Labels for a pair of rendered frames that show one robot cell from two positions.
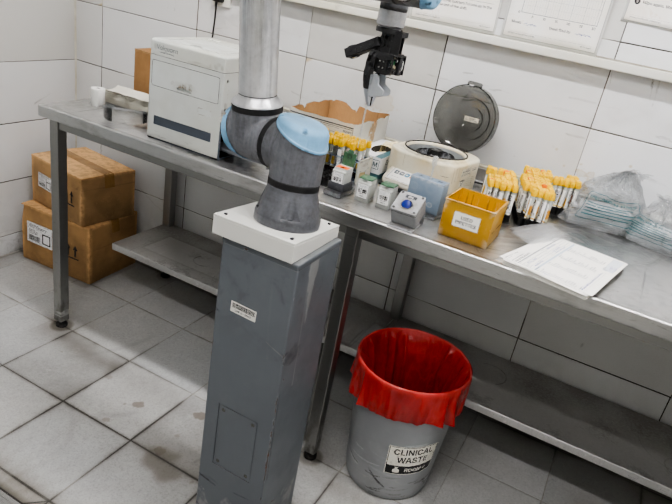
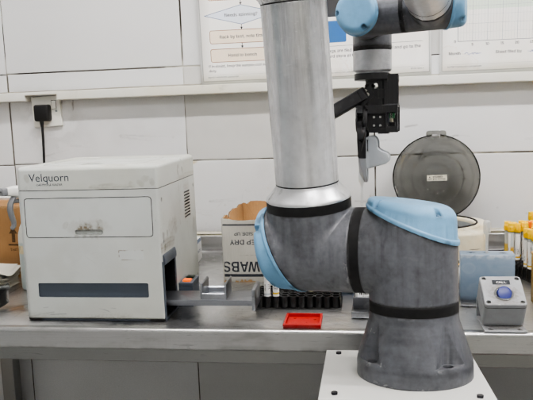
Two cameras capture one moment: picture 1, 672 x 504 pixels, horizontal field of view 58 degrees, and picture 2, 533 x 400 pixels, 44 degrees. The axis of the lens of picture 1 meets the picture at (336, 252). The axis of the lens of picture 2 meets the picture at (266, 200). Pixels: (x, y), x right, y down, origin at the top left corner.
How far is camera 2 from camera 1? 0.76 m
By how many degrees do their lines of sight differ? 22
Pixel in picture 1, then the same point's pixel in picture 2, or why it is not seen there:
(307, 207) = (462, 336)
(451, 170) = (481, 238)
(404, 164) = not seen: hidden behind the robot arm
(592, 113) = not seen: outside the picture
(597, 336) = not seen: outside the picture
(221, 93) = (157, 218)
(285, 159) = (417, 267)
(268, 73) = (332, 143)
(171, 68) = (60, 204)
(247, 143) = (324, 263)
